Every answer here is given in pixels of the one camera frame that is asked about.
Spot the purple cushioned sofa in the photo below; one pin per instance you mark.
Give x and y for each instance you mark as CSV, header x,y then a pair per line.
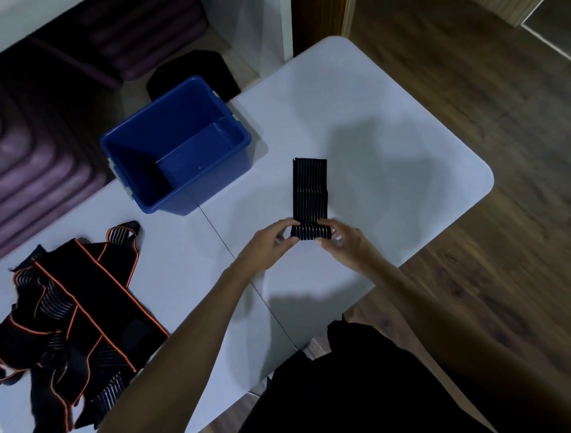
x,y
49,111

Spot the person's left forearm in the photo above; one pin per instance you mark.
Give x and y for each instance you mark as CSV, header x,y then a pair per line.
x,y
178,352

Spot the blue plastic storage bin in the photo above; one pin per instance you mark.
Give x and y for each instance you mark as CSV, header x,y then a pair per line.
x,y
178,142

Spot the pile of black orange-trimmed braces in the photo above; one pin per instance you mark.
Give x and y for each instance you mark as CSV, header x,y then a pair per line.
x,y
67,321

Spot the brown wooden door frame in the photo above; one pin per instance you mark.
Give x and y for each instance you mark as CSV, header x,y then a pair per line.
x,y
319,22

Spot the person's left thumb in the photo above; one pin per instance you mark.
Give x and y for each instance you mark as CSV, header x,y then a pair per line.
x,y
289,243

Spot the person's black clothing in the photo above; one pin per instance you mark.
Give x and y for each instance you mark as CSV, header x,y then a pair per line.
x,y
357,388

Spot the person's right thumb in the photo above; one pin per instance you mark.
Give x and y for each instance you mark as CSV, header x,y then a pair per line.
x,y
324,242

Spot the person's left hand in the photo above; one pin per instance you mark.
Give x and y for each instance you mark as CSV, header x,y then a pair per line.
x,y
261,250

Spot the black round stool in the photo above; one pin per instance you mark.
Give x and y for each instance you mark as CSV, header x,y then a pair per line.
x,y
192,73

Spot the person's right hand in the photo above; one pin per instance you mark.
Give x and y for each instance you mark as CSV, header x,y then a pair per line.
x,y
352,250

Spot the person's right forearm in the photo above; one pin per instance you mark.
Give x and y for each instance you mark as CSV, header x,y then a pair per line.
x,y
468,339

